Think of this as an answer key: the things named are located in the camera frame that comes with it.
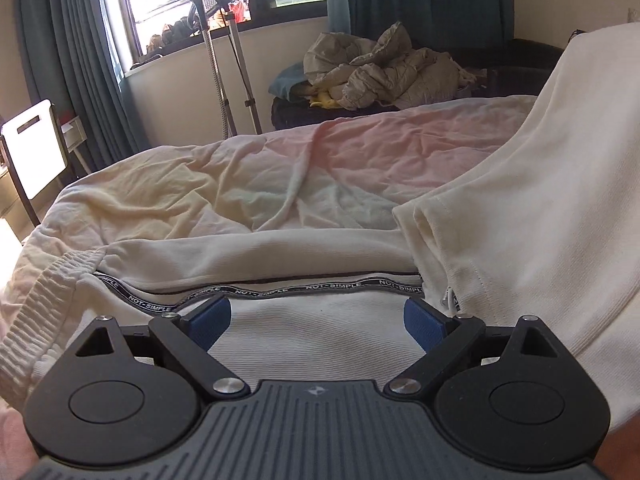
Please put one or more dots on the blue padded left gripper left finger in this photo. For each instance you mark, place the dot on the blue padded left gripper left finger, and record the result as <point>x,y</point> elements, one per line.
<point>184,342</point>

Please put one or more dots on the beige crumpled quilted jacket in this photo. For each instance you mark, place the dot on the beige crumpled quilted jacket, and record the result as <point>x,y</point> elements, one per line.
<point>360,72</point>

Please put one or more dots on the pastel rainbow bed blanket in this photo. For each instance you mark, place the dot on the pastel rainbow bed blanket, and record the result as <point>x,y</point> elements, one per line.
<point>295,227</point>

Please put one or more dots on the black sofa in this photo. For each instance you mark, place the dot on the black sofa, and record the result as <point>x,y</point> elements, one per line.
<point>520,67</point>

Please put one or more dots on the cream white zip sweatshirt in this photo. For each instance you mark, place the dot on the cream white zip sweatshirt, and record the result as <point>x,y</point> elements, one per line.
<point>548,224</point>

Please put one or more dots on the yellow cloth on sofa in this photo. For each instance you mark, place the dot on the yellow cloth on sofa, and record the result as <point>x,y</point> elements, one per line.
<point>324,100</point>

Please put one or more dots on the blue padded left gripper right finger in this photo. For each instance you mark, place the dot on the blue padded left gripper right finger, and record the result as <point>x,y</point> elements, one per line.
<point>447,344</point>

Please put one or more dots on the teal curtain left of window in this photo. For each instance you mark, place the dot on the teal curtain left of window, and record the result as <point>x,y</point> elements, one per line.
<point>69,57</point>

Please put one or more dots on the dark chair with white back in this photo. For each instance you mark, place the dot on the dark chair with white back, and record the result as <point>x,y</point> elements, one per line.
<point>36,149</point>

